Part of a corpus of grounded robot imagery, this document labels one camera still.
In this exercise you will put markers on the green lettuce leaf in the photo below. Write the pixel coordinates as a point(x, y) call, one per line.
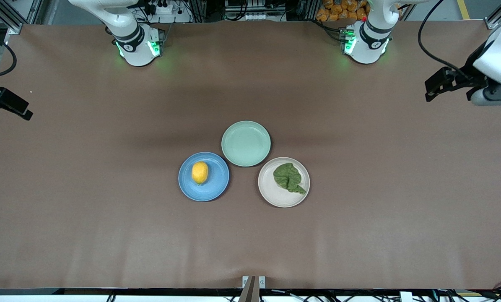
point(286, 176)

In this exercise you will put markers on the yellow lemon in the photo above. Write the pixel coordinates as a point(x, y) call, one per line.
point(200, 173)

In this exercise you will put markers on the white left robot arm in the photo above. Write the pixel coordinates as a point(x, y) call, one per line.
point(369, 46)

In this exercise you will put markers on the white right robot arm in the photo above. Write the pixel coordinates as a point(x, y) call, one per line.
point(137, 50)

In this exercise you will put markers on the orange packet pile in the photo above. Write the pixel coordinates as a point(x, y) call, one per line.
point(338, 10)

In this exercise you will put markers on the white power strip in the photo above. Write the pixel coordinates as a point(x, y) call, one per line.
point(162, 7)

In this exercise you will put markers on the beige plate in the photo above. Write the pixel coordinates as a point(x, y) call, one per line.
point(271, 193)

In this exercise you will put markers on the green plate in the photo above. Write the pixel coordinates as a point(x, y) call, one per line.
point(246, 144)

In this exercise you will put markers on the grey electronics rack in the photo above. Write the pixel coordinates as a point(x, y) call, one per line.
point(254, 8)

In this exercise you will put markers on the blue plate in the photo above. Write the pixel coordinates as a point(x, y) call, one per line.
point(211, 189)

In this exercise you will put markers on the metal table edge bracket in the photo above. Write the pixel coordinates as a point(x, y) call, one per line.
point(245, 281)

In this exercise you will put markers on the brown camera pole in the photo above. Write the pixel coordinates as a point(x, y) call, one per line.
point(250, 293)

